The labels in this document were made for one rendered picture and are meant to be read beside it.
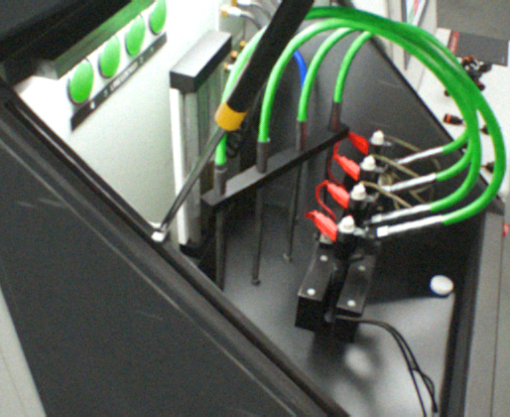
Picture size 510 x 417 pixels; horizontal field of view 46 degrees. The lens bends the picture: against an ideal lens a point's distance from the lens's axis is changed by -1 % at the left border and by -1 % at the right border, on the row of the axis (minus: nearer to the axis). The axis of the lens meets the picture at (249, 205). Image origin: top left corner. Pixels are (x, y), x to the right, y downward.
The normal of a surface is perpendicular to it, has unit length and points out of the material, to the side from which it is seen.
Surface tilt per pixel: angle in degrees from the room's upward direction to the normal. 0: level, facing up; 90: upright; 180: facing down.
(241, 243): 0
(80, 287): 90
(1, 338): 90
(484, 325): 0
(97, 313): 90
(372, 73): 90
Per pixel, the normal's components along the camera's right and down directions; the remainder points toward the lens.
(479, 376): 0.04, -0.76
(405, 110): -0.34, 0.61
